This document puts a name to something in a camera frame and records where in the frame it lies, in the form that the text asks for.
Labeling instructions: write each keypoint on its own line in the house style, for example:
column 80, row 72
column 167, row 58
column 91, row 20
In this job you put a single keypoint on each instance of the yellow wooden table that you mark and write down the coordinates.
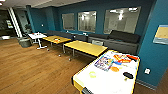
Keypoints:
column 86, row 48
column 56, row 41

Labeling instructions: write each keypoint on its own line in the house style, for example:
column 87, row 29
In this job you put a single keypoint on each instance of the dark grey sofa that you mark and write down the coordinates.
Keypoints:
column 120, row 43
column 66, row 36

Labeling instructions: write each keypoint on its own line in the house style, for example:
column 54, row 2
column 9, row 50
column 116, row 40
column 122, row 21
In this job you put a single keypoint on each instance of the interior glass window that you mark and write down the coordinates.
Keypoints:
column 121, row 20
column 87, row 21
column 68, row 21

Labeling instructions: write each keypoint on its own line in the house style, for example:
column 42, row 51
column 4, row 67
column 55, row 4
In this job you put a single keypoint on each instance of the small orange bowl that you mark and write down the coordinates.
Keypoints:
column 115, row 69

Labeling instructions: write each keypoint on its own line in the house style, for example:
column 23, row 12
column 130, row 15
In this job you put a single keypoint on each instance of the yellow air hockey table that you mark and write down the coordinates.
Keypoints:
column 106, row 80

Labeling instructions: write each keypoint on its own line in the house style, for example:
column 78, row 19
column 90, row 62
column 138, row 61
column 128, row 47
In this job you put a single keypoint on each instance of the small white table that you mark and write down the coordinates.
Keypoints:
column 37, row 36

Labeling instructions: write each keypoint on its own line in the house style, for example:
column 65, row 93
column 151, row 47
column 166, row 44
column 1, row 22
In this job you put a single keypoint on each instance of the black oblong item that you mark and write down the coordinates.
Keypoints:
column 128, row 75

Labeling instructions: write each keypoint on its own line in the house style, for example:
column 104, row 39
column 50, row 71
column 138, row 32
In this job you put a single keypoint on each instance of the grey trash bin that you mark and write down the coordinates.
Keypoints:
column 24, row 42

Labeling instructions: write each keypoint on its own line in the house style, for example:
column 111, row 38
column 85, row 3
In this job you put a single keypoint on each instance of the white pillar outlet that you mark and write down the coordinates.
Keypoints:
column 147, row 71

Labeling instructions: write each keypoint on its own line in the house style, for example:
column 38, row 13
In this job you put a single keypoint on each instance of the yellow framed pillar notice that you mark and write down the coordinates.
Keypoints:
column 161, row 35

